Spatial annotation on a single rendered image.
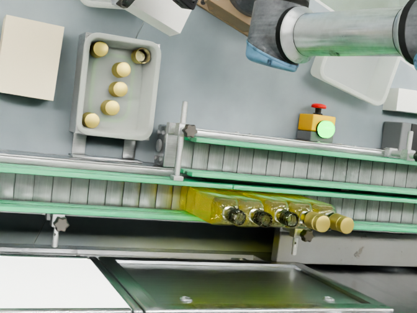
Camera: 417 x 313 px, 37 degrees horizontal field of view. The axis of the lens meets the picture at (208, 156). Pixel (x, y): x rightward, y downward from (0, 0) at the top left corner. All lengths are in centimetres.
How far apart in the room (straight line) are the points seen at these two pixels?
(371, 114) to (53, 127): 87
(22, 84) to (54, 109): 12
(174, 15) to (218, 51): 43
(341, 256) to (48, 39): 89
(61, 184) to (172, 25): 42
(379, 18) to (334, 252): 70
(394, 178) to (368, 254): 21
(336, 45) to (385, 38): 11
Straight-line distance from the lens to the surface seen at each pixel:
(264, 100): 164
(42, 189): 135
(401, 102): 180
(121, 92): 144
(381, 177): 169
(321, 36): 123
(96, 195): 137
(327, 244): 163
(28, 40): 139
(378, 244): 172
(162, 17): 116
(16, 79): 139
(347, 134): 177
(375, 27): 115
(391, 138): 180
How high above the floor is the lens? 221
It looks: 67 degrees down
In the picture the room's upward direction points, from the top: 104 degrees clockwise
